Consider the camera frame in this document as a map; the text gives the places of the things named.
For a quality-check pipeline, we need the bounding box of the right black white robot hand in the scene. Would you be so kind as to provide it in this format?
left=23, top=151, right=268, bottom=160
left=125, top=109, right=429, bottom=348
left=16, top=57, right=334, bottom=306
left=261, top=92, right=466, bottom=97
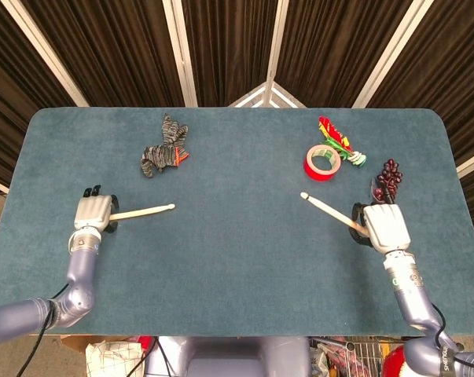
left=351, top=191, right=413, bottom=254

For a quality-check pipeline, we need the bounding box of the grey robot torso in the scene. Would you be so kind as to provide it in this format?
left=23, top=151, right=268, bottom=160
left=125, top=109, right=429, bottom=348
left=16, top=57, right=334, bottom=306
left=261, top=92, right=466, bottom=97
left=148, top=335, right=312, bottom=377

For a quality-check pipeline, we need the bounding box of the red white round ball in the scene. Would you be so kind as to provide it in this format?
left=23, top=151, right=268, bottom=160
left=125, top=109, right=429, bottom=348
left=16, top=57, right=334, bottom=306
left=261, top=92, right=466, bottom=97
left=381, top=345, right=410, bottom=377

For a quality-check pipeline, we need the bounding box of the metal wire basket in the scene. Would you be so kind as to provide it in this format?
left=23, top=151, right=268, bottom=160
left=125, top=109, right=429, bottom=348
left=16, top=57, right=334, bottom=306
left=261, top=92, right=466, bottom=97
left=310, top=335, right=406, bottom=377

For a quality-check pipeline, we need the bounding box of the white checked cloth bag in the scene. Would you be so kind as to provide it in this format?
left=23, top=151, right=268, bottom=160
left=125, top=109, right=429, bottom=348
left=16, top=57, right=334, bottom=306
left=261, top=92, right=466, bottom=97
left=85, top=340, right=145, bottom=377

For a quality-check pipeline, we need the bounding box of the grey knit work glove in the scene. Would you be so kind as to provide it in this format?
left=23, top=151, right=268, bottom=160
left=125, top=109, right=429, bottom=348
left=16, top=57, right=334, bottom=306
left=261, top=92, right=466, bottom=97
left=139, top=113, right=190, bottom=181

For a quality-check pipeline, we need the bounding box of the colourful feather shuttlecock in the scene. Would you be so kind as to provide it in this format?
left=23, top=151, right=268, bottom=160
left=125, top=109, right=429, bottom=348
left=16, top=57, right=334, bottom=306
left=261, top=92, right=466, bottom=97
left=318, top=115, right=368, bottom=169

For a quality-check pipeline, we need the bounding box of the red tape roll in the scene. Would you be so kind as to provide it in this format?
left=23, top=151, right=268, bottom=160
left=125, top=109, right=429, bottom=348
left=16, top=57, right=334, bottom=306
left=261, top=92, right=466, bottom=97
left=303, top=144, right=342, bottom=182

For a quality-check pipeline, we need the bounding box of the brown cardboard box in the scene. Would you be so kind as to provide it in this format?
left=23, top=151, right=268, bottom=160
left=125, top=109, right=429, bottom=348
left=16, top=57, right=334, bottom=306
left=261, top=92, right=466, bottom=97
left=61, top=335, right=100, bottom=357

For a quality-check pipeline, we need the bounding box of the dark purple grape bunch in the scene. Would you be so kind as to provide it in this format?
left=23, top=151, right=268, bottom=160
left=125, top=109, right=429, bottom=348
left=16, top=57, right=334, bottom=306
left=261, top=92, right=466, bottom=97
left=369, top=158, right=404, bottom=205

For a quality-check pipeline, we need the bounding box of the pale wooden drumstick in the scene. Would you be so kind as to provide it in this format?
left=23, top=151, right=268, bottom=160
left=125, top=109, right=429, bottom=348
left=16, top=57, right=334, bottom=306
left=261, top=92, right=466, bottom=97
left=110, top=203, right=176, bottom=221
left=299, top=191, right=369, bottom=233

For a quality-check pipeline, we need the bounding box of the brown curtain screen panel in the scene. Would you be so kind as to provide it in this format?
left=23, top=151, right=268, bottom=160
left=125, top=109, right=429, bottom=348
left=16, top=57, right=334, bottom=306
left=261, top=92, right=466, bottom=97
left=0, top=0, right=80, bottom=189
left=266, top=0, right=422, bottom=108
left=354, top=0, right=474, bottom=174
left=164, top=0, right=291, bottom=108
left=8, top=0, right=194, bottom=108

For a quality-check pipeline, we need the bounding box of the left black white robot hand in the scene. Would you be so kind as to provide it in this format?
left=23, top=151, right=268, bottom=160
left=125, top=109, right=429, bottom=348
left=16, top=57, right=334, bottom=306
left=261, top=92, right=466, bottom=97
left=73, top=184, right=120, bottom=233

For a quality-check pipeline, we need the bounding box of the blue felt table mat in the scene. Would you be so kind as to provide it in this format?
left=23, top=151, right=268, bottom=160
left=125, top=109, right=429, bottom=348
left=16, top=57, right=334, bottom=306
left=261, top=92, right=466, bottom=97
left=0, top=106, right=474, bottom=338

